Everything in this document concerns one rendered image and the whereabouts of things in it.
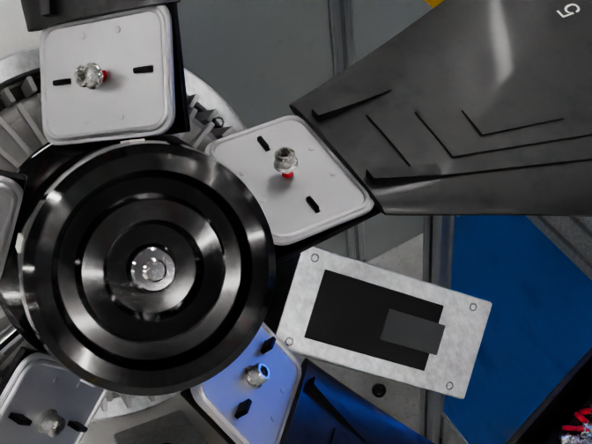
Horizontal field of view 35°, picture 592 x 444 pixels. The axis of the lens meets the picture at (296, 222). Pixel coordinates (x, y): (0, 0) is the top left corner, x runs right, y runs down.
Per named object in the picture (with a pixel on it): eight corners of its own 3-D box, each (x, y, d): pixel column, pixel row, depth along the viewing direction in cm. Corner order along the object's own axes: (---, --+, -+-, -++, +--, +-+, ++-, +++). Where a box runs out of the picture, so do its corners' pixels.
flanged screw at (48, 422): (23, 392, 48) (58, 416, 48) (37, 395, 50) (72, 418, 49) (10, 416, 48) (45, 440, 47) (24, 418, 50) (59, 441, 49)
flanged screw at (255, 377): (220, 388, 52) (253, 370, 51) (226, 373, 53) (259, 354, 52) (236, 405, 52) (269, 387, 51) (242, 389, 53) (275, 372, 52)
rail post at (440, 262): (418, 433, 171) (425, 118, 112) (437, 423, 172) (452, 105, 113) (431, 451, 169) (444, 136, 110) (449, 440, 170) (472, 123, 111)
